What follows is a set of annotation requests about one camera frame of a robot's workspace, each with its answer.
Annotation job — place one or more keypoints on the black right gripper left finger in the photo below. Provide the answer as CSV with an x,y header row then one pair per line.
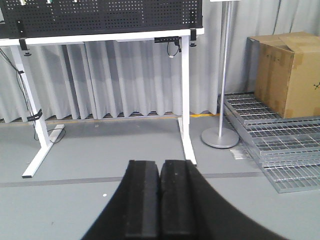
x,y
133,212

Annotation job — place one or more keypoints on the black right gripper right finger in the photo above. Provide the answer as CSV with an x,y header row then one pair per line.
x,y
191,209

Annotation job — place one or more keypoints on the silver floor stand pole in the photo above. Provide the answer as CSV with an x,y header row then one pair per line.
x,y
222,137

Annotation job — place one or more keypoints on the stacked steel floor gratings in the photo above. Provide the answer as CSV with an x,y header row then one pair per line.
x,y
287,150

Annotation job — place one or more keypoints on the brown cardboard box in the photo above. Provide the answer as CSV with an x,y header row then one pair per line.
x,y
288,73

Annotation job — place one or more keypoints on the black under-table control box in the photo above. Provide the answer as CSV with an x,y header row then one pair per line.
x,y
170,39

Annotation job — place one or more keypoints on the black right board clamp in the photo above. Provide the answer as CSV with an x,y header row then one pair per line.
x,y
193,35

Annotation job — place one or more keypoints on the black board clamp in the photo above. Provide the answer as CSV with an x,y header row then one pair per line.
x,y
193,35
22,38

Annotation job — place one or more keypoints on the black perforated pegboard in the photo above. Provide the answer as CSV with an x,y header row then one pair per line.
x,y
55,18

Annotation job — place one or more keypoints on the black left board clamp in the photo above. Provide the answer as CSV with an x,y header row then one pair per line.
x,y
22,38

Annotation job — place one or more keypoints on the white metal table frame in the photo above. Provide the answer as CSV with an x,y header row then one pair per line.
x,y
184,34

